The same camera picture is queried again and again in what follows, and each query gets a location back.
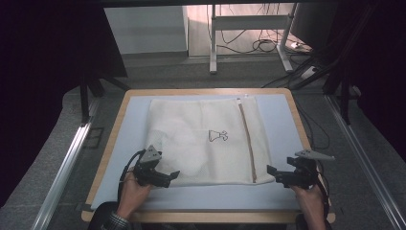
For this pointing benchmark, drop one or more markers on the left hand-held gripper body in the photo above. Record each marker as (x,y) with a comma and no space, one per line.
(147,174)

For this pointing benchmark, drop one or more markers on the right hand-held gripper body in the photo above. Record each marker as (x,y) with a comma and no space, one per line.
(300,174)

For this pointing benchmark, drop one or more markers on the white mesh laundry bag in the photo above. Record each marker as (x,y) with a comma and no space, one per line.
(204,143)

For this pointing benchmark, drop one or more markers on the person's right hand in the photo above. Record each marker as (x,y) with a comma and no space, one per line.
(308,199)

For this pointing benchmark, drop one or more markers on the person's left hand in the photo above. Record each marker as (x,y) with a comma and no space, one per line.
(132,196)

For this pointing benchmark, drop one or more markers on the light blue table mat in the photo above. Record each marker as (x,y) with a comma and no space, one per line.
(281,121)

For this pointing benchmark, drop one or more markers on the wooden table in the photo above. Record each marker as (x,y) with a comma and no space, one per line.
(204,218)

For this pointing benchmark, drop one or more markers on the dark floor vent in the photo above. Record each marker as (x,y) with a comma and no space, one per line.
(93,137)

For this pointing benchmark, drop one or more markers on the black metal stand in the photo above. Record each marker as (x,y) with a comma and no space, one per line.
(344,99)
(84,99)

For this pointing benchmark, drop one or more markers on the white power strip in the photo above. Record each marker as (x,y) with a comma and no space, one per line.
(308,73)

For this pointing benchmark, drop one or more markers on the white cabinet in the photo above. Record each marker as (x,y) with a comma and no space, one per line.
(146,30)

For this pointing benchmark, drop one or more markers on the aluminium rail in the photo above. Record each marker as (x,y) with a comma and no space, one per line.
(364,159)
(60,172)

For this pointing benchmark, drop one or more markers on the white metal desk frame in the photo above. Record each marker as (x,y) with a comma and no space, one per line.
(249,22)

